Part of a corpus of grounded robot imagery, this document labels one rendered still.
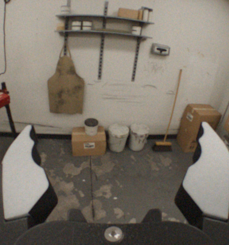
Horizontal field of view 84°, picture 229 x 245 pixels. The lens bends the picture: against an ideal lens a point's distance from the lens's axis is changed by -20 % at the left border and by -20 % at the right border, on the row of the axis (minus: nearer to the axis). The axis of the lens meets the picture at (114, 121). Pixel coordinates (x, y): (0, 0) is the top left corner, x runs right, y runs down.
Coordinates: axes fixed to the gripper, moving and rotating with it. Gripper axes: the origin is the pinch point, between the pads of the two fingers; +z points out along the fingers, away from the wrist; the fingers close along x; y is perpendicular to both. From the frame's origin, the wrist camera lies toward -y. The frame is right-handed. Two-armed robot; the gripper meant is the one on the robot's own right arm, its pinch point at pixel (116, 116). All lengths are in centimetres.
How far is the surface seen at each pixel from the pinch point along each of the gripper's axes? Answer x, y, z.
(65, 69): -70, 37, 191
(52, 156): -103, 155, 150
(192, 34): 115, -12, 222
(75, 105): -63, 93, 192
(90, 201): -35, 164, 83
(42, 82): -107, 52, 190
